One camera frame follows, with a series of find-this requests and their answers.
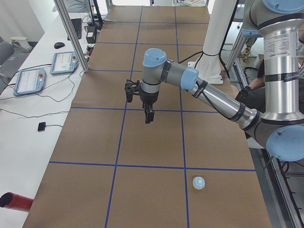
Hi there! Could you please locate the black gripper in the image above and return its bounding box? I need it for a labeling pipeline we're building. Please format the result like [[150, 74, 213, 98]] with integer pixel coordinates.
[[140, 91, 158, 124]]

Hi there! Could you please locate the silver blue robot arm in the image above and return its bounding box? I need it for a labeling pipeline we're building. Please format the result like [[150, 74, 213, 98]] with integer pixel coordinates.
[[139, 0, 304, 162]]

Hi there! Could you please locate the brown paper table cover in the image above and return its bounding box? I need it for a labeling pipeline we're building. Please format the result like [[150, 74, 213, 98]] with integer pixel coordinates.
[[24, 7, 271, 228]]

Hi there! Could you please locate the black box with label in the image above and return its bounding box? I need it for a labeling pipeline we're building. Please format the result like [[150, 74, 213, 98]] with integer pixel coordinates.
[[86, 26, 97, 44]]

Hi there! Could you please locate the far blue teach pendant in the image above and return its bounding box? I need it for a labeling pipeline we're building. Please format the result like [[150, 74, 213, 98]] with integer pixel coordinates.
[[50, 51, 79, 75]]

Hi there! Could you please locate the blue teach pendant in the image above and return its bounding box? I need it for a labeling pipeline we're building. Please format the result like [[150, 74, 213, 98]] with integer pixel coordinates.
[[13, 68, 47, 96], [50, 51, 79, 75]]

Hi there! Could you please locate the person in black shirt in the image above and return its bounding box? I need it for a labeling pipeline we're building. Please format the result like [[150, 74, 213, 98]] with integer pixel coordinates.
[[235, 60, 266, 113]]

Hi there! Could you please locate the small black square device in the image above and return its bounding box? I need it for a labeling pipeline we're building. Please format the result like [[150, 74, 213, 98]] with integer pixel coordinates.
[[38, 122, 46, 132]]

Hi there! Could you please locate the black computer mouse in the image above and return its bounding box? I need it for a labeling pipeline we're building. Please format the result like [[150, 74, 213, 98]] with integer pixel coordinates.
[[54, 42, 65, 49]]

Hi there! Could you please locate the black keyboard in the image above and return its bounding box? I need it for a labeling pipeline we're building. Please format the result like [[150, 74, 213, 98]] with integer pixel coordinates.
[[71, 18, 82, 39]]

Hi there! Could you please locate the near blue teach pendant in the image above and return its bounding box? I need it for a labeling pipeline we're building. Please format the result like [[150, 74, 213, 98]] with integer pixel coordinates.
[[13, 68, 47, 96]]

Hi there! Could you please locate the grey office chair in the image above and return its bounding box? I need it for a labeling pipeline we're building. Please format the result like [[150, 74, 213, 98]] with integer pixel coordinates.
[[0, 38, 14, 73]]

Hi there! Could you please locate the red cylinder tube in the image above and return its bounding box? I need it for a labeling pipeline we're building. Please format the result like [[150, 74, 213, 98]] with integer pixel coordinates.
[[0, 192, 33, 212]]

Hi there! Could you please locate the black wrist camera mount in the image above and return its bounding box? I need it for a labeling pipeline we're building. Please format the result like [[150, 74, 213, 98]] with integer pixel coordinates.
[[124, 79, 140, 103]]

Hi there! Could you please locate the black pendant cable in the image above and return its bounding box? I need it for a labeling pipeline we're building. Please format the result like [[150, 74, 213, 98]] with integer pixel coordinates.
[[0, 53, 90, 129]]

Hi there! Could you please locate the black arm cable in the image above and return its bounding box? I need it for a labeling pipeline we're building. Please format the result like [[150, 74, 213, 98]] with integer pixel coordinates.
[[177, 0, 240, 79]]

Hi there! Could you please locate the aluminium frame post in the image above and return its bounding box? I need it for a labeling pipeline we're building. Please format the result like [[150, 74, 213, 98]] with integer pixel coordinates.
[[54, 0, 89, 73]]

